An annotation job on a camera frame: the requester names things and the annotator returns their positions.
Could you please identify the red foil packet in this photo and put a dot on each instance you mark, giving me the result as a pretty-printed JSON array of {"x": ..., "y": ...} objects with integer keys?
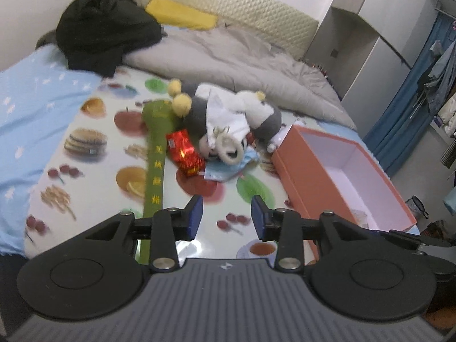
[{"x": 183, "y": 151}]

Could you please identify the blue curtain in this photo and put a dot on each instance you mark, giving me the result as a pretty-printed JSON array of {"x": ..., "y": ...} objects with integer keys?
[{"x": 392, "y": 124}]

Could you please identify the dark wall switch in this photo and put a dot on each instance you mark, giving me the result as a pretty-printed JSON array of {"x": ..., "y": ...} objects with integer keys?
[{"x": 333, "y": 53}]

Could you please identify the yellow pillow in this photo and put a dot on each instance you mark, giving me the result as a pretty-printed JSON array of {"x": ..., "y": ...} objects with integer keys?
[{"x": 178, "y": 14}]

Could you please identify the green plush hammer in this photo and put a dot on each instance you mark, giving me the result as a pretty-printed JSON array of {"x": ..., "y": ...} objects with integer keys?
[{"x": 155, "y": 164}]

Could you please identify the teal cloth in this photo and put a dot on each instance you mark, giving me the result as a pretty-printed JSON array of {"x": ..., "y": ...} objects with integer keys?
[{"x": 450, "y": 201}]

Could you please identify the white wardrobe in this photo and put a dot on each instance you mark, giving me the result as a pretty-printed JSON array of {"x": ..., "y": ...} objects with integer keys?
[{"x": 377, "y": 60}]

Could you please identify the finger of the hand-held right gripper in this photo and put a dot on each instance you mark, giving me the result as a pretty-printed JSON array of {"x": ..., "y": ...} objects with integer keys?
[{"x": 409, "y": 238}]

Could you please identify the blue star blanket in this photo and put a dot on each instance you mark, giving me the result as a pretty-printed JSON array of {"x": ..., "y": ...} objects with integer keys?
[{"x": 32, "y": 114}]

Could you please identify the white tube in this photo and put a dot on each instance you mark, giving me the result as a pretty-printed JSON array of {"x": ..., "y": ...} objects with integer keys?
[{"x": 278, "y": 139}]

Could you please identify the grey white penguin plush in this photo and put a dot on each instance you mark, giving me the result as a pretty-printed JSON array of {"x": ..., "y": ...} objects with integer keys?
[{"x": 199, "y": 114}]

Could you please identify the orange cardboard box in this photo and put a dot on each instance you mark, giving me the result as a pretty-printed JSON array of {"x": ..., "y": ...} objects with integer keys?
[{"x": 306, "y": 185}]

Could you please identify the black clothing pile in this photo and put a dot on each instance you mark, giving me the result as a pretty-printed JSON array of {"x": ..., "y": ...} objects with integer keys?
[{"x": 103, "y": 32}]

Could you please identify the hanging denim clothing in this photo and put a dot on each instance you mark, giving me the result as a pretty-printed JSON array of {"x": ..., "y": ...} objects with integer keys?
[{"x": 441, "y": 71}]

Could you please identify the striped hanging garment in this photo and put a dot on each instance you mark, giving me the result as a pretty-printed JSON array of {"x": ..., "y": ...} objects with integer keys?
[{"x": 449, "y": 155}]

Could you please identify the panda plush toy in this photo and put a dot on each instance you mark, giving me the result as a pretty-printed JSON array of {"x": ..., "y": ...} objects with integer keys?
[{"x": 210, "y": 149}]

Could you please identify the hanging white jacket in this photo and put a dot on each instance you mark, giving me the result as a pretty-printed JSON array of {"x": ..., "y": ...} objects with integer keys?
[{"x": 449, "y": 115}]

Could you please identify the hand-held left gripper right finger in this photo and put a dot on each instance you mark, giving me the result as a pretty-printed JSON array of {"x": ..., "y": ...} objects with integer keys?
[{"x": 257, "y": 217}]

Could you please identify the food printed bed sheet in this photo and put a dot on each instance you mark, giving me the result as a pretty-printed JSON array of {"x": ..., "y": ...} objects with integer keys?
[{"x": 107, "y": 171}]

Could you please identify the cream quilted headboard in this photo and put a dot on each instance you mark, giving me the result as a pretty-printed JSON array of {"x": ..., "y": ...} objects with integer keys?
[{"x": 256, "y": 10}]

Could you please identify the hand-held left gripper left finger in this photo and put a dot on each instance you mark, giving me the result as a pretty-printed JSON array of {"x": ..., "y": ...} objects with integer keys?
[{"x": 195, "y": 217}]

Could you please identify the blue face mask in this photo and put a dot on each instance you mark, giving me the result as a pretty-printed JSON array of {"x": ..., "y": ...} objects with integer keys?
[{"x": 228, "y": 171}]

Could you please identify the grey duvet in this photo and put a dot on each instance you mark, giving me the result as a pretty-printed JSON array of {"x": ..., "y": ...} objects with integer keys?
[{"x": 231, "y": 57}]

